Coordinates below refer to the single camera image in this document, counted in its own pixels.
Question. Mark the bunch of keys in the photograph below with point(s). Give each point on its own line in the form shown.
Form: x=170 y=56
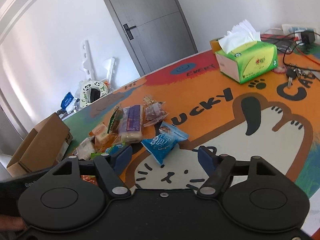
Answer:
x=296 y=73

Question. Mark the white power strip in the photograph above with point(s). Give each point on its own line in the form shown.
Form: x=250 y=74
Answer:
x=297 y=28

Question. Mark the green tissue box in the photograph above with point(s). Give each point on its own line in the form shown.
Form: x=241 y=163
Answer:
x=244 y=56

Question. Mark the blue plastic bag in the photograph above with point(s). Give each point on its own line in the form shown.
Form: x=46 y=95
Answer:
x=67 y=100

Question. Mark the orange rice cracker packet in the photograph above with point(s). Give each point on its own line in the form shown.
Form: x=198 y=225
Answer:
x=100 y=132

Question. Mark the green candy packet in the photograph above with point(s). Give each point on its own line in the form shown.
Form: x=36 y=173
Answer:
x=103 y=154

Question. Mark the green white cracker packet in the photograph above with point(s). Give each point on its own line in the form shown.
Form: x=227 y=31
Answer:
x=115 y=119

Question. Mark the black power adapter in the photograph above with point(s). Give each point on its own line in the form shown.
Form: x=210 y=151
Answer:
x=307 y=37

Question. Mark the brown cardboard box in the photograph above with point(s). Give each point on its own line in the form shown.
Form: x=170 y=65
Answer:
x=44 y=147

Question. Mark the blue green snack packet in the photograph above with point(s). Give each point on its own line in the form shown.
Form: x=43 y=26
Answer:
x=114 y=149

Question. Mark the grey door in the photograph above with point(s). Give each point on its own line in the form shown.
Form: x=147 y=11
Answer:
x=162 y=35

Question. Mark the purple cake clear packet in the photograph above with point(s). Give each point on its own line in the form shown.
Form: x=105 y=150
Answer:
x=154 y=113

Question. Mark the white bread clear packet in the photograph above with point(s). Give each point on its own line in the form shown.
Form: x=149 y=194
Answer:
x=85 y=149

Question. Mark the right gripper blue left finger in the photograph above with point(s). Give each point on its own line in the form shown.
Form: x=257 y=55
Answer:
x=121 y=159

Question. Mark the purple white bread packet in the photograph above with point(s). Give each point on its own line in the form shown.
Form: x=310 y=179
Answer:
x=130 y=127

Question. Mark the black door handle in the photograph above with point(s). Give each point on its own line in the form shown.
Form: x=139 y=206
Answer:
x=128 y=30

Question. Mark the person's left hand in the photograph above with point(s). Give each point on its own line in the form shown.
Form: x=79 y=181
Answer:
x=9 y=223

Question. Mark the orange red snack packet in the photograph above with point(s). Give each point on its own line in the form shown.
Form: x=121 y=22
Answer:
x=90 y=179

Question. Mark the yellow tape roll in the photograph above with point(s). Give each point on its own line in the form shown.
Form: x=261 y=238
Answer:
x=215 y=46

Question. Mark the small biscuit clear packet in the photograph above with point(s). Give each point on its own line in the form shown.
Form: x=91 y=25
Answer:
x=148 y=100

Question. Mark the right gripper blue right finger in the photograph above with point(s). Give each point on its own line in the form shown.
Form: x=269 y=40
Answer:
x=208 y=159

